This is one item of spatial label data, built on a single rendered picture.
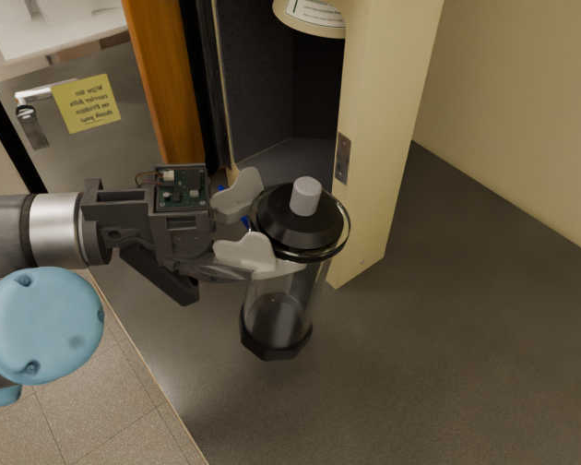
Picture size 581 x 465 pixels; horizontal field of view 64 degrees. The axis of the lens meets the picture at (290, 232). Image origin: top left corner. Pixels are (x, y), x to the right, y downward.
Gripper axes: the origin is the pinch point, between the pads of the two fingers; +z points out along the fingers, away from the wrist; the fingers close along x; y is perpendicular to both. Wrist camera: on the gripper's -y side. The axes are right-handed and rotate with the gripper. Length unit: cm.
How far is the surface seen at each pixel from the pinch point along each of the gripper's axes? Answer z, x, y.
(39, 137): -31.2, 24.2, -4.2
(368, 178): 12.0, 10.3, -1.8
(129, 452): -38, 20, -123
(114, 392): -45, 41, -123
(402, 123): 15.6, 12.6, 5.0
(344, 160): 7.9, 9.5, 2.0
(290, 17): 2.2, 21.3, 14.0
